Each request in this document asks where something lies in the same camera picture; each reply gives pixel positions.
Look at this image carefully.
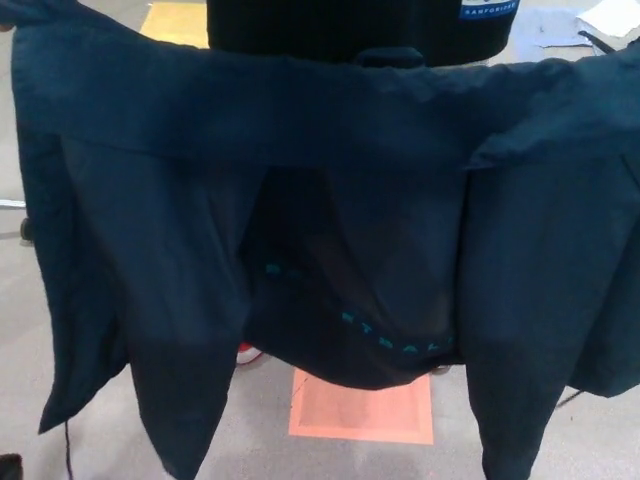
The white paper sheet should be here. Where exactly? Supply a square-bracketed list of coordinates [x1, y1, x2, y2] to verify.
[574, 0, 640, 39]

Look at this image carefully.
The person's black shirt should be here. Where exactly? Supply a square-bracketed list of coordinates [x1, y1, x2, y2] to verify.
[207, 0, 511, 69]

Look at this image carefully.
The robot left black hand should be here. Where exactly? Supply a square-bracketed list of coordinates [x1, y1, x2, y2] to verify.
[0, 452, 24, 480]

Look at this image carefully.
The thin black strip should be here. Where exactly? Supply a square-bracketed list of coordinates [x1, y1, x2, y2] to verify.
[577, 29, 627, 54]

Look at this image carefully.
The navy blue coat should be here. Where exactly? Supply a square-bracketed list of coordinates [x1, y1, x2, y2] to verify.
[0, 0, 640, 480]

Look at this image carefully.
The person's right red sneaker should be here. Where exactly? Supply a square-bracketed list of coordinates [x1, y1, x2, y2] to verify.
[235, 340, 264, 366]

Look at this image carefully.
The office chair base with caster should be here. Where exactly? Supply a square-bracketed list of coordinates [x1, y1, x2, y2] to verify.
[0, 198, 31, 240]

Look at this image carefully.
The orange square floor mat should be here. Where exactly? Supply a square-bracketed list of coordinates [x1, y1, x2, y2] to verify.
[287, 367, 434, 445]

